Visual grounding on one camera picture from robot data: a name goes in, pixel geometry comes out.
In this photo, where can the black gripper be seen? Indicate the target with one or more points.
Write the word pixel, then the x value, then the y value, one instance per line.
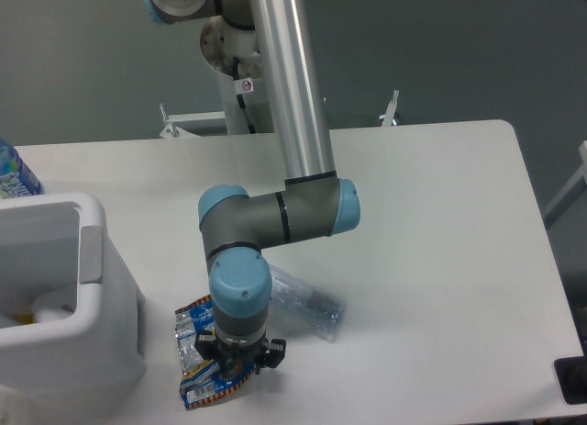
pixel 233 351

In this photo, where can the blue snack wrapper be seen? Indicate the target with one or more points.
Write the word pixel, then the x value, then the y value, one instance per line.
pixel 203 382

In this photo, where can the clear crushed plastic bottle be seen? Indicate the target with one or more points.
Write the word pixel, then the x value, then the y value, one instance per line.
pixel 320 311

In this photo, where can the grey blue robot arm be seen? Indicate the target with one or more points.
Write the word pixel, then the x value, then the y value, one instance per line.
pixel 315 202

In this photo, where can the white trash can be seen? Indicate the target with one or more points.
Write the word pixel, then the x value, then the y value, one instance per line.
pixel 71 311

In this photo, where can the blue labelled drink bottle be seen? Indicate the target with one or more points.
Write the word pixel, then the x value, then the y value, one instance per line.
pixel 17 179

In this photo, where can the black device at table edge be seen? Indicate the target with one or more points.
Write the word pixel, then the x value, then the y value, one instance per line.
pixel 571 373

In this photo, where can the white pedestal base bracket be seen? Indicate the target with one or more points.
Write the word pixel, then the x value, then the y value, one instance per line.
pixel 215 123

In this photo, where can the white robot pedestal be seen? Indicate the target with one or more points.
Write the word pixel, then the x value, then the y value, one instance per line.
pixel 233 54

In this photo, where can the white frame at right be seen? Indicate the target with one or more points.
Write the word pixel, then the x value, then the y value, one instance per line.
pixel 572 189

